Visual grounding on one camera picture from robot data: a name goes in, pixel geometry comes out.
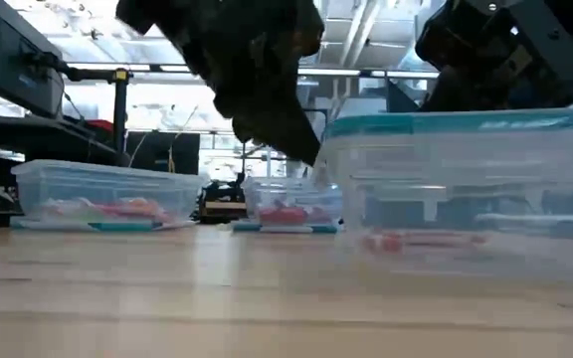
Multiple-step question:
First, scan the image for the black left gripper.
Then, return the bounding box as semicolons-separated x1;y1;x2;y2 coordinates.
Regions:
169;0;326;168

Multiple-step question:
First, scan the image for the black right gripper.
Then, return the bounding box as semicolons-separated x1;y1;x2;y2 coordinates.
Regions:
414;0;573;113

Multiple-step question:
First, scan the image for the medium teal-rimmed plastic lid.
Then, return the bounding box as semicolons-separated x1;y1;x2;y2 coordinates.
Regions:
322;107;573;140

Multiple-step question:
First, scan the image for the small clear plastic container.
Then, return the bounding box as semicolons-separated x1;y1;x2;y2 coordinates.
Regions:
240;175;345;228

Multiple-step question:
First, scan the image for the clear container with blue rim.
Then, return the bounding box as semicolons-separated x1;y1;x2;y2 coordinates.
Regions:
231;221;341;236

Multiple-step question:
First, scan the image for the medium clear plastic container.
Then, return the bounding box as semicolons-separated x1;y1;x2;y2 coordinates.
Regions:
314;107;573;280

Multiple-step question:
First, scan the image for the large clear plastic container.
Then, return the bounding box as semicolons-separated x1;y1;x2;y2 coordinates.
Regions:
10;158;209;229

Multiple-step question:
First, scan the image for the dark partition pillar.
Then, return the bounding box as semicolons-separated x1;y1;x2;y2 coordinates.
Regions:
385;79;423;113

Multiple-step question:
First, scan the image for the black background robot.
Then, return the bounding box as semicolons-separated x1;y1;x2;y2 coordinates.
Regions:
192;171;248;224

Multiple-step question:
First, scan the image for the long ceiling light strip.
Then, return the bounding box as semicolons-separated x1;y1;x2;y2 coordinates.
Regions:
67;63;441;81

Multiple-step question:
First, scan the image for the black flat monitor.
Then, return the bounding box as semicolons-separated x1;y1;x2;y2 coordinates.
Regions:
125;131;201;176

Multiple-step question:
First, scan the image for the black pole with yellow cap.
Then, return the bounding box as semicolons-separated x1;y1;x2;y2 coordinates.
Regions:
111;68;129;168

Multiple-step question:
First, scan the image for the small red object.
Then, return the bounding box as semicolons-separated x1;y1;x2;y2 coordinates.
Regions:
85;118;116;134

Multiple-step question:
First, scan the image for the black desk shelf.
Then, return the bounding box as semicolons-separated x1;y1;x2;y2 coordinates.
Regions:
0;117;121;173

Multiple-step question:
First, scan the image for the grey monitor back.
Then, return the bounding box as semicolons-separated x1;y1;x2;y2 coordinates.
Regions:
0;0;67;120

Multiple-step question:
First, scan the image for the black tubular stand frame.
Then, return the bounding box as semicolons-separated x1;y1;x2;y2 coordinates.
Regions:
239;141;292;180

